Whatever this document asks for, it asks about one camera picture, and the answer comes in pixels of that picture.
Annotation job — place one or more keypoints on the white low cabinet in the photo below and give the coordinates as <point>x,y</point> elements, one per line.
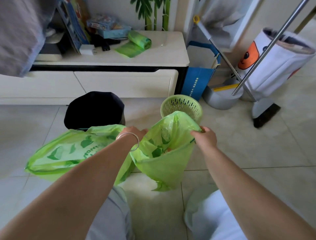
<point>123,84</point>

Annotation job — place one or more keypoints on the roll of green bags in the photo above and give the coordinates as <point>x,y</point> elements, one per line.
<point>134,44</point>

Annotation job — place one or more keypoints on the person's right thumb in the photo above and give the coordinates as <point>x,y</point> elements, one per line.
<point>195,133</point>

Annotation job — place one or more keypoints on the white charger adapter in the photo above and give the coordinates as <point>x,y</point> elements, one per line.
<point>87,49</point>

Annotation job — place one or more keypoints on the colourful picture books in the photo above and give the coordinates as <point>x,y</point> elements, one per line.
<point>75,24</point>

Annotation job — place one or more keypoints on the green perforated plastic basket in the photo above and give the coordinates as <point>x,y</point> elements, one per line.
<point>181,103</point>

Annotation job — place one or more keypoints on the white hanging cloth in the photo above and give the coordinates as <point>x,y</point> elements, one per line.
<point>226,17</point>

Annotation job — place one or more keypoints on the grey dustpan with silver pole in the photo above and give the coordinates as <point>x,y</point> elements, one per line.
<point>269,47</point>

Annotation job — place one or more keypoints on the grey hanging cloth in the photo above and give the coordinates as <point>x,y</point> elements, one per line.
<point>19,34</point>

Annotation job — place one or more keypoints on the person's left hand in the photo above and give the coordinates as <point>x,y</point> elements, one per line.
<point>132,131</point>

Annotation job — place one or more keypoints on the blue printed box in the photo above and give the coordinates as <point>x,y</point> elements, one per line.
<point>111,27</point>

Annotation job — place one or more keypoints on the green plastic bag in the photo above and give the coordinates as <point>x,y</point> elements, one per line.
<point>71,150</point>
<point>167,163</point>

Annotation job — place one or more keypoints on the person's left fingers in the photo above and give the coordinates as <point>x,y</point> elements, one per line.
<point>143,132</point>

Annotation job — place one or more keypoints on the white fabric bag orange print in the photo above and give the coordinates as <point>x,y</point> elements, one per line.
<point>276,66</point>

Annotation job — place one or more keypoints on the green bamboo wall decal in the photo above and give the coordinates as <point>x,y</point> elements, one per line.
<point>154,12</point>

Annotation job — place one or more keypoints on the person's left leg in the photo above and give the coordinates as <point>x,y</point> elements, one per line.
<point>111,217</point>

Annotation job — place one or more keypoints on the person's right leg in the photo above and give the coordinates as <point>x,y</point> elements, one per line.
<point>212,217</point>

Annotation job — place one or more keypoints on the person's right hand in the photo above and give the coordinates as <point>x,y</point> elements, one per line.
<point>206,138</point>

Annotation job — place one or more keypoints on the blue paper bag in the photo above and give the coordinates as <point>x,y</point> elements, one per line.
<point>197,81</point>

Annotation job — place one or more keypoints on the person's right forearm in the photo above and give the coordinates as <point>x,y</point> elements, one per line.
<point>242,188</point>

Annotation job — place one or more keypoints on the black waste bin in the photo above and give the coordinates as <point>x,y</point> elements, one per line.
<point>95,110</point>

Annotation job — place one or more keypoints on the person's left forearm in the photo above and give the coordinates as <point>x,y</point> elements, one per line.
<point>81,183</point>

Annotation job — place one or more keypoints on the person's leg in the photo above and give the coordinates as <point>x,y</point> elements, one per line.
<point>212,217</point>
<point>111,217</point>

